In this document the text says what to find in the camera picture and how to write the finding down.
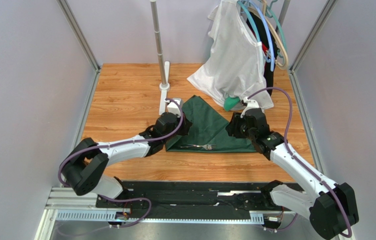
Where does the dark green cloth napkin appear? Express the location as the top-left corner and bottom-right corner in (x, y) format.
(165, 95), (255, 154)

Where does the silver metal fork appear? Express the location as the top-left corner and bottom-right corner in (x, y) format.
(180, 144), (217, 151)

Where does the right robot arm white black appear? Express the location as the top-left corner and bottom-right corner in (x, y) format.
(225, 108), (360, 240)

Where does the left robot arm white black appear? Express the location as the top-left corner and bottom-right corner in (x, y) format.
(58, 112), (193, 199)

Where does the teal object under garment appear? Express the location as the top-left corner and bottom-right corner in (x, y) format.
(223, 97), (241, 112)

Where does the white rack base foot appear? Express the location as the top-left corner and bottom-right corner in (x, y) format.
(158, 61), (171, 115)

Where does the white garment on rack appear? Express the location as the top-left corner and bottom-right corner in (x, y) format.
(187, 0), (274, 110)

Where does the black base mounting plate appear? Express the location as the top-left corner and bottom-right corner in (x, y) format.
(95, 181), (289, 220)

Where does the black garment on rack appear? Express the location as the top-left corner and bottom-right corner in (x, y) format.
(246, 11), (279, 97)

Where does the light blue plastic hanger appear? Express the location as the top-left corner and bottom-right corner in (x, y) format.
(247, 0), (276, 72)

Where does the teal plastic hanger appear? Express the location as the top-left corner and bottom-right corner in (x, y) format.
(237, 0), (290, 70)

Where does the silver rack pole left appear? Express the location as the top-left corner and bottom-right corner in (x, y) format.
(150, 0), (168, 89)

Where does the silver rack pole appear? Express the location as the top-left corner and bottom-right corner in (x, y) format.
(150, 0), (168, 89)
(278, 0), (291, 26)

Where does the beige wooden hanger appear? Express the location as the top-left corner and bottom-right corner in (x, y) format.
(247, 0), (289, 70)

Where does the silver rack pole right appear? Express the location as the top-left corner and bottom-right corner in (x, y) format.
(278, 0), (291, 26)

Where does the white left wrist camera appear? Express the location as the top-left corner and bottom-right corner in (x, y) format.
(164, 98), (184, 117)

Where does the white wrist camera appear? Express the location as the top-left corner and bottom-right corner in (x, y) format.
(240, 97), (261, 118)
(164, 98), (184, 117)

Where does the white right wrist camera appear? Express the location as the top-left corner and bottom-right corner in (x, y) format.
(240, 97), (261, 118)

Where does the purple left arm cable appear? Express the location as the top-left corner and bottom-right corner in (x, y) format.
(57, 97), (186, 231)

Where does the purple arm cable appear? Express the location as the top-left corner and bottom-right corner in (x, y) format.
(246, 86), (354, 239)
(57, 97), (186, 231)

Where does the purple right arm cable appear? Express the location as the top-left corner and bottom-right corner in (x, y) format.
(246, 86), (354, 239)

